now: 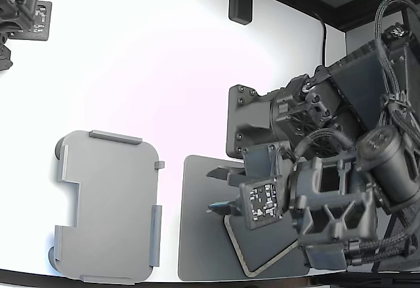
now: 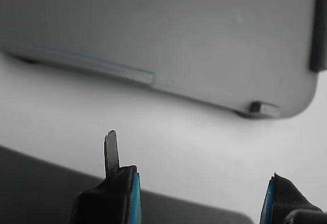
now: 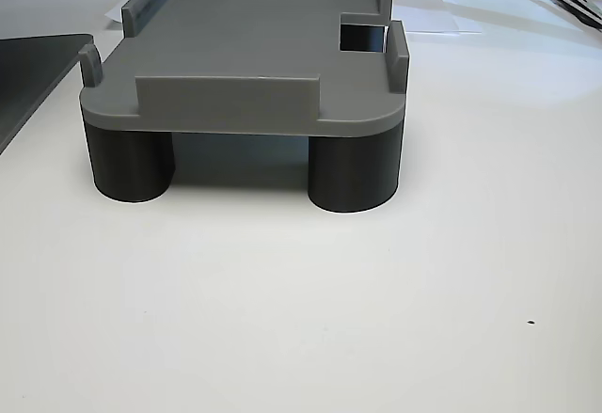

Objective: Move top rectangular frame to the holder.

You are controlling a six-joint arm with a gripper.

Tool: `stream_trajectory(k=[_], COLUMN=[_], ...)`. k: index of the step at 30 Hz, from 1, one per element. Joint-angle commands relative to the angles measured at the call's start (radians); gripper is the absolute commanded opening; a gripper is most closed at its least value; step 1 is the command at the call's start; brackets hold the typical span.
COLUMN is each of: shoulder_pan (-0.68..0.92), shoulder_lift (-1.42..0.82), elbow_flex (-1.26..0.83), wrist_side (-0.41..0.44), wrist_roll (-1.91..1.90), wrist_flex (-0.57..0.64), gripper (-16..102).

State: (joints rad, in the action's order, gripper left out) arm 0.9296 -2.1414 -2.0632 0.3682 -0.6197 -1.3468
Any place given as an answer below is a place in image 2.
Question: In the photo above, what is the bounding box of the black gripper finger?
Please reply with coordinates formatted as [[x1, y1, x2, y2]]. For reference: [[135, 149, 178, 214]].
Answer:
[[259, 172, 323, 224], [70, 130, 143, 224]]

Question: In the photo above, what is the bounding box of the grey plastic holder tray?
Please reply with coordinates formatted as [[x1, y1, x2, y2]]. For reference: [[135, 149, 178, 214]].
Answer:
[[0, 0, 327, 119]]

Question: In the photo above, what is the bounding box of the dark grey flat mat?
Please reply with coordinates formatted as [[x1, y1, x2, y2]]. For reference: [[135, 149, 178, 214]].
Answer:
[[0, 144, 254, 224]]

